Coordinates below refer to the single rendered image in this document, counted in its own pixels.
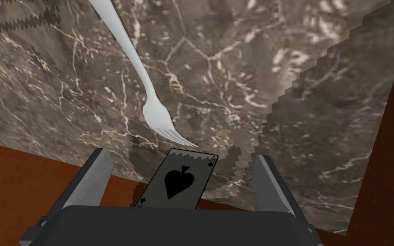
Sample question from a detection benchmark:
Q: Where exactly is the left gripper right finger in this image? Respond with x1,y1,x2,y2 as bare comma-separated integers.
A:
252,155,304,219

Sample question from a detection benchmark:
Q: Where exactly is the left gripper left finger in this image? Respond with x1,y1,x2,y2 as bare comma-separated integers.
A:
49,147,112,219

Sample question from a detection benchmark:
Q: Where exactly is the white fork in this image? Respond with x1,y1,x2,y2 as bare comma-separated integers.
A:
89,0,199,148

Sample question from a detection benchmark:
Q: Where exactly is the ace of spades playing card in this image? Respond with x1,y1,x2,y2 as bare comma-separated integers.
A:
135,148,219,210

